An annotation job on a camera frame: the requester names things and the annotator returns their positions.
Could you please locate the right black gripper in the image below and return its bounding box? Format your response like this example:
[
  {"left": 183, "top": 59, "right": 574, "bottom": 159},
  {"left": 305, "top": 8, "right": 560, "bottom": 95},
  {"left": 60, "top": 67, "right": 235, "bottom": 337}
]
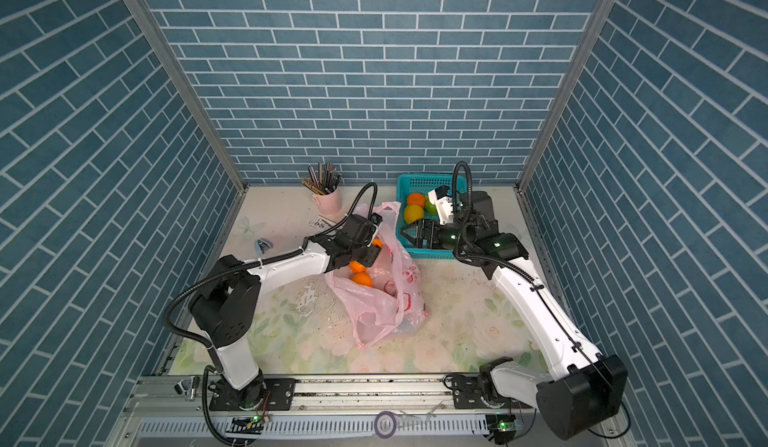
[{"left": 401, "top": 217, "right": 476, "bottom": 253}]

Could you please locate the yellow lemon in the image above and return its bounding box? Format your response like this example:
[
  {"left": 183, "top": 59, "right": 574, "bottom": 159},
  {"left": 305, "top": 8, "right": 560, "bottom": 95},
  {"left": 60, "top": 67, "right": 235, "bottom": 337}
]
[{"left": 403, "top": 205, "right": 425, "bottom": 225}]

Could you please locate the orange fruit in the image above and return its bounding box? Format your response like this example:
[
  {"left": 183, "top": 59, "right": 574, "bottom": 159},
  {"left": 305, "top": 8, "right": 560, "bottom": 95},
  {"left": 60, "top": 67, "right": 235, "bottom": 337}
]
[
  {"left": 350, "top": 272, "right": 373, "bottom": 287},
  {"left": 406, "top": 192, "right": 426, "bottom": 209}
]

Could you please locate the pink plastic bag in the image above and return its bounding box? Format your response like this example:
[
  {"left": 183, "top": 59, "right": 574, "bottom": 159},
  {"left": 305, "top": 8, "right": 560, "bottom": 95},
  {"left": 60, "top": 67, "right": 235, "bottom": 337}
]
[{"left": 325, "top": 201, "right": 427, "bottom": 349}]

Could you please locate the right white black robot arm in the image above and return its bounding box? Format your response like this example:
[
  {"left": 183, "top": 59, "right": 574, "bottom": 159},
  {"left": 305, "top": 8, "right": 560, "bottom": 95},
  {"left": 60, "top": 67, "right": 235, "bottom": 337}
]
[{"left": 402, "top": 185, "right": 628, "bottom": 440}]

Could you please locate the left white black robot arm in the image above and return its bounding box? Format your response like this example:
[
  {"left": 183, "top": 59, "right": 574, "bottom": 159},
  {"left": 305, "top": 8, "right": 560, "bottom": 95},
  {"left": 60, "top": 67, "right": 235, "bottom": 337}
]
[{"left": 188, "top": 213, "right": 383, "bottom": 411}]

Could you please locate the white pencil box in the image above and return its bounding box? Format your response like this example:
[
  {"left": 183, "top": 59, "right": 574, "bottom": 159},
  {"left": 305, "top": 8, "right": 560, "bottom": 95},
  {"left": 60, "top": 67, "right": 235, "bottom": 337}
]
[{"left": 309, "top": 216, "right": 335, "bottom": 231}]

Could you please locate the pink pencil cup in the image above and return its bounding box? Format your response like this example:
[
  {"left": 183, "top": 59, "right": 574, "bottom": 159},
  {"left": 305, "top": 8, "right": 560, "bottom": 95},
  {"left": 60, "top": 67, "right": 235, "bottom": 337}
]
[{"left": 312, "top": 189, "right": 342, "bottom": 216}]

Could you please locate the small blue clip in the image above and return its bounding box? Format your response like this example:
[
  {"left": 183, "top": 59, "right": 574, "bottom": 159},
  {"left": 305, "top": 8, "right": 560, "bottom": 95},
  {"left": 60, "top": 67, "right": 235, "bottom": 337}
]
[{"left": 254, "top": 238, "right": 273, "bottom": 257}]

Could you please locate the purple tape roll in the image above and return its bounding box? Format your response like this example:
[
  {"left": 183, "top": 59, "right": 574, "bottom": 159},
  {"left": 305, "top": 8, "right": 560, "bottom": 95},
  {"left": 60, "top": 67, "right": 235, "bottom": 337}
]
[{"left": 373, "top": 411, "right": 398, "bottom": 440}]

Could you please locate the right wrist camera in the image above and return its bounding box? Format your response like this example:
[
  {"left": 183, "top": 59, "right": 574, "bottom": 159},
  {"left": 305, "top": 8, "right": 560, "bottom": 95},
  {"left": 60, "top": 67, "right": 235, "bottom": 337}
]
[{"left": 427, "top": 185, "right": 454, "bottom": 225}]

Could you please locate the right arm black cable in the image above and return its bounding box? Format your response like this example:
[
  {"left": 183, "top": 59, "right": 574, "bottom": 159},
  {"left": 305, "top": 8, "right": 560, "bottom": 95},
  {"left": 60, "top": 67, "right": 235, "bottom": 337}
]
[{"left": 449, "top": 160, "right": 631, "bottom": 440}]

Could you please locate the aluminium mounting rail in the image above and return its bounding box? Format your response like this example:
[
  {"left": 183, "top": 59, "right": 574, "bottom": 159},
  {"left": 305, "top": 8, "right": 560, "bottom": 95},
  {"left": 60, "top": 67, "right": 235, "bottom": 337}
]
[{"left": 107, "top": 372, "right": 631, "bottom": 447}]

